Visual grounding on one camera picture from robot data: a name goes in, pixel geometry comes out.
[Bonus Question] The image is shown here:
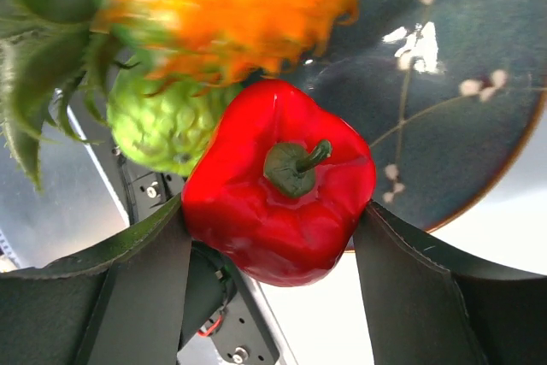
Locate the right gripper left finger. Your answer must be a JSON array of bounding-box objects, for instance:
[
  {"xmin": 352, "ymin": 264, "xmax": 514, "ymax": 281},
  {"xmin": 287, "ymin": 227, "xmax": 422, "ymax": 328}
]
[{"xmin": 1, "ymin": 197, "xmax": 191, "ymax": 364}]

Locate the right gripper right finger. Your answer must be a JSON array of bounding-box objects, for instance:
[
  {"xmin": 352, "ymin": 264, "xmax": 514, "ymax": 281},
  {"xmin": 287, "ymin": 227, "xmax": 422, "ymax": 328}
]
[{"xmin": 353, "ymin": 202, "xmax": 546, "ymax": 365}]

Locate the fake green lime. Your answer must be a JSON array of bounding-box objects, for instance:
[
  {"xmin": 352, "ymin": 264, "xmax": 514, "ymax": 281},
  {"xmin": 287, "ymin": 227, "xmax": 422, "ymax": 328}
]
[{"xmin": 107, "ymin": 68, "xmax": 243, "ymax": 176}]

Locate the fake red bell pepper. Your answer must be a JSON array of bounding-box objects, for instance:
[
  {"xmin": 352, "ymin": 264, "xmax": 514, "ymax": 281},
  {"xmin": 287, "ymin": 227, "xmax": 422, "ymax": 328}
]
[{"xmin": 181, "ymin": 79, "xmax": 376, "ymax": 287}]

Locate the dark blue ceramic plate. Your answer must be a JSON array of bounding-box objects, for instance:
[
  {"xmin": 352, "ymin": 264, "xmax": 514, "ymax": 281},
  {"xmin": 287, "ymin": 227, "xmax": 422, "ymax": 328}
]
[{"xmin": 281, "ymin": 0, "xmax": 547, "ymax": 233}]

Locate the fake orange pineapple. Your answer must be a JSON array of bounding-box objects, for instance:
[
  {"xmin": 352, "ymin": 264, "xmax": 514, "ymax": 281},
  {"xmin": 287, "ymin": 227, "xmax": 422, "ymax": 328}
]
[{"xmin": 1, "ymin": 0, "xmax": 359, "ymax": 185}]

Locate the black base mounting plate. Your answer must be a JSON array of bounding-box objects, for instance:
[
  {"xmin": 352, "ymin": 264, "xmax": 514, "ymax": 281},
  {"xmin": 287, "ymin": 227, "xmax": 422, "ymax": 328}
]
[{"xmin": 68, "ymin": 91, "xmax": 300, "ymax": 365}]

